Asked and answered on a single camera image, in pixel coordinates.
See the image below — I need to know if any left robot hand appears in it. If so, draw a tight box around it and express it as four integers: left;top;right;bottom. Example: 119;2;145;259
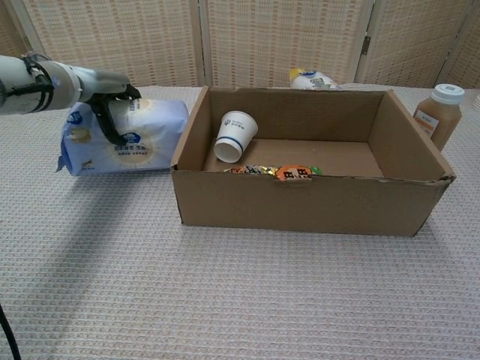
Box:
76;67;143;147

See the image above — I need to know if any blue tissue pack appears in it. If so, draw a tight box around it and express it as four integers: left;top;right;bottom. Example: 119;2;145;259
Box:
55;97;190;177

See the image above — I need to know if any white small paper cup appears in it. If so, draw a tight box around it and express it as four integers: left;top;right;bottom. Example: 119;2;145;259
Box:
213;110;260;164

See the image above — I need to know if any green orange snack bag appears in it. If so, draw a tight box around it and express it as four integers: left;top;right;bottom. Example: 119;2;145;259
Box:
223;163;323;182

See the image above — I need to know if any open brown cardboard box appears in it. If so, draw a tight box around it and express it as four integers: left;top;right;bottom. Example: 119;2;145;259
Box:
170;85;456;237

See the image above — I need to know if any beige woven folding screen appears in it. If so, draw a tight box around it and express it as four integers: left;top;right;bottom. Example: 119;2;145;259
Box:
0;0;480;91

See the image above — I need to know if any small white yellow pack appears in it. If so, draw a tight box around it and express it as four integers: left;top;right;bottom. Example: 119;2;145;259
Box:
289;68;343;92

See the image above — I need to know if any white woven tablecloth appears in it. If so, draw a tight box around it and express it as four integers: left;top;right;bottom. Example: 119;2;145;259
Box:
0;84;480;360

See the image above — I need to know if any orange juice bottle white cap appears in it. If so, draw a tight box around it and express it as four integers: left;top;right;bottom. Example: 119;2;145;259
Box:
412;83;466;152

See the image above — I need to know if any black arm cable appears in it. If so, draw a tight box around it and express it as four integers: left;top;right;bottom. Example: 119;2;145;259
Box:
9;54;57;112

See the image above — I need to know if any black hanging cable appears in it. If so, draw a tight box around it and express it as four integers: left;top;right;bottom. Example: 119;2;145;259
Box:
0;302;23;360

